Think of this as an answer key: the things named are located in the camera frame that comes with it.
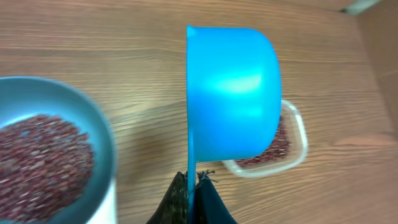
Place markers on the teal round bowl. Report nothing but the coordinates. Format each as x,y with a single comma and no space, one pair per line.
24,97

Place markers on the blue plastic measuring scoop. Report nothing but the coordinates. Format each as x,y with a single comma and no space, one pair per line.
233,91

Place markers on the red adzuki beans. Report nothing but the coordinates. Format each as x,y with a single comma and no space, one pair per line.
278,149

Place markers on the red beans in bowl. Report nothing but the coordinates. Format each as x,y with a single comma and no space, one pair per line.
46,163

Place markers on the clear plastic food container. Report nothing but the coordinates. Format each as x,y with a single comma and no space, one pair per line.
298,147

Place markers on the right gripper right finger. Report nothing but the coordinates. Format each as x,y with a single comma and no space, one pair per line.
209,207

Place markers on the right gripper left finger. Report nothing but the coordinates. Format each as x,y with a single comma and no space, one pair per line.
173,208

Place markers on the white digital kitchen scale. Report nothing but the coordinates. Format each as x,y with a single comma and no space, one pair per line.
107,212

